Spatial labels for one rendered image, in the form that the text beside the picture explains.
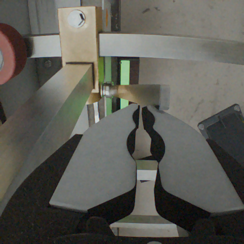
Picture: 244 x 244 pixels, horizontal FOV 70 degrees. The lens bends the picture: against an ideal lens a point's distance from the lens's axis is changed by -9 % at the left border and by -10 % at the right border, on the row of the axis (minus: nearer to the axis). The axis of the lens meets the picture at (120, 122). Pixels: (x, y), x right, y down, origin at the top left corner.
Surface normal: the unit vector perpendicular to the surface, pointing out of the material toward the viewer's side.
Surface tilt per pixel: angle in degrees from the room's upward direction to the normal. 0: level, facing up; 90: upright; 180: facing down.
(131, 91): 76
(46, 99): 90
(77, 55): 0
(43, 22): 0
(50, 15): 0
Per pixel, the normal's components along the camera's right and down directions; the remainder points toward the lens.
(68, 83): 0.01, -0.85
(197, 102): -0.06, 0.53
